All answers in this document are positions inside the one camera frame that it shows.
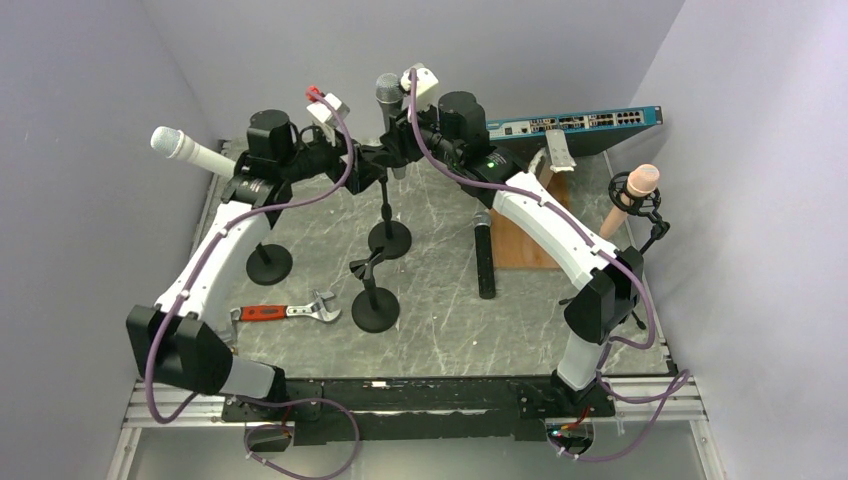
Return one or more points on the wooden board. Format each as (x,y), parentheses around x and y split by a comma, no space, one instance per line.
(515,249)

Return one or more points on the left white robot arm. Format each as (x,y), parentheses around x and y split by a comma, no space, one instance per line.
(184,339)

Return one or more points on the white microphone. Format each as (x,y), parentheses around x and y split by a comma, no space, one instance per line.
(176,145)

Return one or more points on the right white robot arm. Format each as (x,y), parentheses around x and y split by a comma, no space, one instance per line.
(452,134)

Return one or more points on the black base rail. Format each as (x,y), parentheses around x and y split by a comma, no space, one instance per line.
(414,408)

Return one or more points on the silver grey microphone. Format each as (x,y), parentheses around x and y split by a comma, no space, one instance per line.
(390,98)

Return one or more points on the metal bracket with tube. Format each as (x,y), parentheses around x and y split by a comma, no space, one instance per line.
(552,159)

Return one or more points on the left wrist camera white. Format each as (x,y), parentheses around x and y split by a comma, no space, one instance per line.
(323,108)

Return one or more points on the pink microphone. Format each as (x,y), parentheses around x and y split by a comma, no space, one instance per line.
(633,193)

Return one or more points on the black mic stand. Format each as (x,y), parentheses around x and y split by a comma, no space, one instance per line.
(375,309)
(392,235)

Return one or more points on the left shock mount stand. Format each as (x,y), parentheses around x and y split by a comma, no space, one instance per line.
(269,264)

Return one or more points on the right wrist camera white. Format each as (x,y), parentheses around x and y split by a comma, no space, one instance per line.
(427,90)

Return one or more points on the red handled adjustable wrench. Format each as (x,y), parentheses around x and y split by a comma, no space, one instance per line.
(317,310)

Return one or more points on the blue network switch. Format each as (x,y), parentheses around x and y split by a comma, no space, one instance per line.
(586,133)

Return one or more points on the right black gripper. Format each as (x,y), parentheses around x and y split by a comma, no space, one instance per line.
(398,143)

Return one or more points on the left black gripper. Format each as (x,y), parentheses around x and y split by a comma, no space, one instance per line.
(362,173)

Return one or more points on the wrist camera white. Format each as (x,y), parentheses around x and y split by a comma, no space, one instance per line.
(323,108)
(427,90)

